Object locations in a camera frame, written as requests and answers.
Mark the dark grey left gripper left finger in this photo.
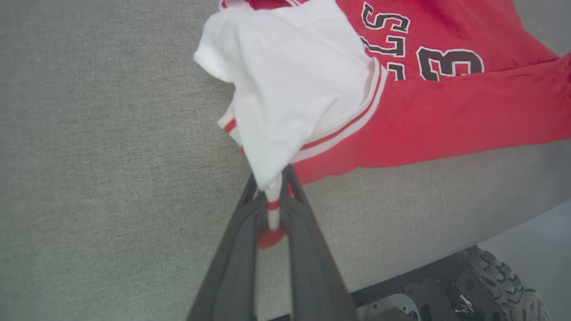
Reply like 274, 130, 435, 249
186, 175, 268, 321

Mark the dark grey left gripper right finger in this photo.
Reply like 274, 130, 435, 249
279, 165, 360, 321

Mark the red and white jersey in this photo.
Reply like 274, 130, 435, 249
193, 0, 571, 251

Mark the grey fabric sofa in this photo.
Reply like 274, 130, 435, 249
0, 0, 571, 321

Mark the black knobby robot wheel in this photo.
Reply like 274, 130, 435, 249
439, 244, 552, 321

